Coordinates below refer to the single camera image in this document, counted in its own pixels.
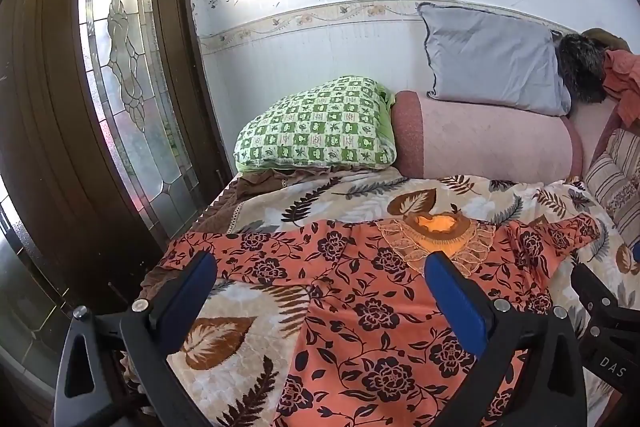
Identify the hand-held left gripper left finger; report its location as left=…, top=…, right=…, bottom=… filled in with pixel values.
left=52, top=251, right=218, bottom=427

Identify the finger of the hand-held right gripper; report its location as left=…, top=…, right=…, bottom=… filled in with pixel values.
left=570, top=261, right=632, bottom=323

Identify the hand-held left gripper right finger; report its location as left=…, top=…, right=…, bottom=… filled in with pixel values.
left=424, top=251, right=587, bottom=427

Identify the orange black floral garment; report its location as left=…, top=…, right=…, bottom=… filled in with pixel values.
left=150, top=212, right=601, bottom=427

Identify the striped cushion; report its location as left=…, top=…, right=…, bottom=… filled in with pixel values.
left=582, top=127, right=640, bottom=248

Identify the cream leaf print blanket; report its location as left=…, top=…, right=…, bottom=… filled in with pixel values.
left=120, top=167, right=640, bottom=427

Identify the pink sofa backrest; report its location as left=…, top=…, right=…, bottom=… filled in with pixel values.
left=570, top=99, right=626, bottom=178

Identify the pink bolster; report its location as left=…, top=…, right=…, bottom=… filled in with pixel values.
left=391, top=90, right=585, bottom=185

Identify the salmon cloth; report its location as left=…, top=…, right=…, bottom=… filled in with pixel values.
left=600, top=49, right=640, bottom=125

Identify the green checked pillow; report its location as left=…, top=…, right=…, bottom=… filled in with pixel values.
left=234, top=76, right=398, bottom=172

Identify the wooden door with stained glass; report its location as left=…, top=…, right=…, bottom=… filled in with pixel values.
left=0, top=0, right=236, bottom=408

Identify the brown cloth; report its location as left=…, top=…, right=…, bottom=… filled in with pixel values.
left=582, top=28, right=628, bottom=52

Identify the grey pillow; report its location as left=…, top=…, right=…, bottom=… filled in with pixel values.
left=416, top=2, right=572, bottom=116

